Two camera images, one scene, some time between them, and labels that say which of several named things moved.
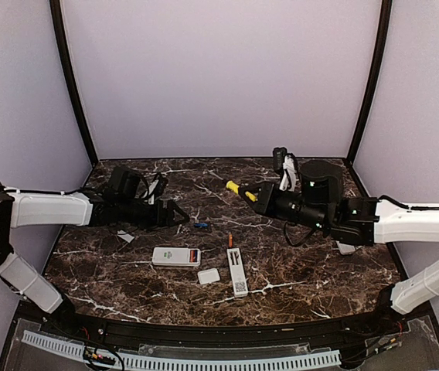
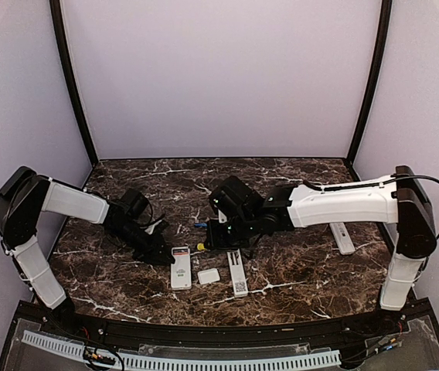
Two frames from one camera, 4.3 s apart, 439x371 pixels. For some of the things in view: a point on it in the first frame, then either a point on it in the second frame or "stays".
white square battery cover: [209, 276] stays
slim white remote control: [237, 272] stays
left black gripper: [165, 219] -> [152, 253]
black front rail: [321, 335] stays
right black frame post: [384, 33] stays
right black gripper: [265, 202] -> [213, 239]
